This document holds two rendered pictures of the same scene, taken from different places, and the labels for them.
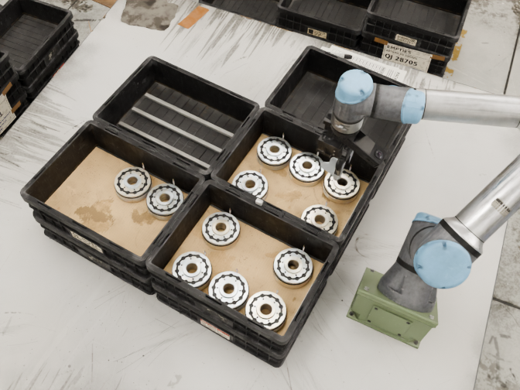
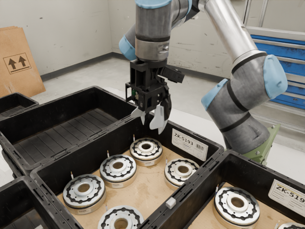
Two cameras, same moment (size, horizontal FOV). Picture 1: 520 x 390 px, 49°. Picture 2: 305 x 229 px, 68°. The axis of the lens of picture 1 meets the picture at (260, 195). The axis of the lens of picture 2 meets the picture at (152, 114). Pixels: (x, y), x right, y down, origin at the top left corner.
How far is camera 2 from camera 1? 1.20 m
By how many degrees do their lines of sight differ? 55
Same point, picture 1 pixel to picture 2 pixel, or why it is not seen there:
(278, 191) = (133, 203)
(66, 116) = not seen: outside the picture
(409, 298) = (264, 129)
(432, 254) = (275, 68)
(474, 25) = not seen: hidden behind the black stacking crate
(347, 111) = (169, 17)
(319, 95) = (39, 146)
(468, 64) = not seen: hidden behind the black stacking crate
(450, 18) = (17, 108)
